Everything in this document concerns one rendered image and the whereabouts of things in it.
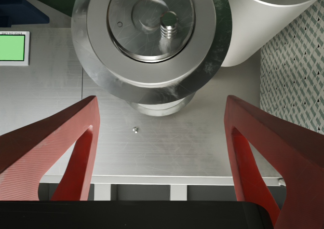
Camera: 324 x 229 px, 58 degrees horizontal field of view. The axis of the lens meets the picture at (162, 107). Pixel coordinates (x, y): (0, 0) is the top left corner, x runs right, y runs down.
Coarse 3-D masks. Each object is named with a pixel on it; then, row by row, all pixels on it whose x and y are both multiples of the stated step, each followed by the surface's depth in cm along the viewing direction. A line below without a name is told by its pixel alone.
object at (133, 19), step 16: (112, 0) 25; (128, 0) 25; (144, 0) 25; (160, 0) 25; (176, 0) 25; (112, 16) 25; (128, 16) 25; (144, 16) 25; (160, 16) 25; (192, 16) 25; (112, 32) 25; (128, 32) 25; (144, 32) 25; (160, 32) 25; (128, 48) 24; (144, 48) 24; (160, 48) 24; (176, 48) 25
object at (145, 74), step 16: (96, 0) 26; (192, 0) 26; (208, 0) 26; (96, 16) 26; (208, 16) 26; (96, 32) 26; (208, 32) 26; (96, 48) 26; (112, 48) 26; (192, 48) 26; (208, 48) 26; (112, 64) 25; (128, 64) 25; (144, 64) 25; (160, 64) 25; (176, 64) 25; (192, 64) 25; (128, 80) 25; (144, 80) 25; (160, 80) 25; (176, 80) 26
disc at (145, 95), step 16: (80, 0) 27; (224, 0) 27; (80, 16) 27; (224, 16) 27; (80, 32) 27; (192, 32) 27; (224, 32) 27; (80, 48) 27; (224, 48) 26; (96, 64) 26; (208, 64) 26; (96, 80) 26; (112, 80) 26; (192, 80) 26; (208, 80) 26; (128, 96) 26; (144, 96) 26; (160, 96) 26; (176, 96) 26
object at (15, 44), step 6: (0, 36) 59; (6, 36) 59; (12, 36) 59; (18, 36) 59; (0, 42) 59; (6, 42) 59; (12, 42) 59; (18, 42) 59; (0, 48) 59; (6, 48) 59; (12, 48) 59; (18, 48) 59; (0, 54) 59; (6, 54) 59; (12, 54) 59; (18, 54) 59
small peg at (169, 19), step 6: (168, 12) 22; (162, 18) 22; (168, 18) 22; (174, 18) 22; (162, 24) 22; (168, 24) 22; (174, 24) 22; (162, 30) 23; (168, 30) 22; (174, 30) 23; (162, 36) 24; (168, 36) 24; (174, 36) 24
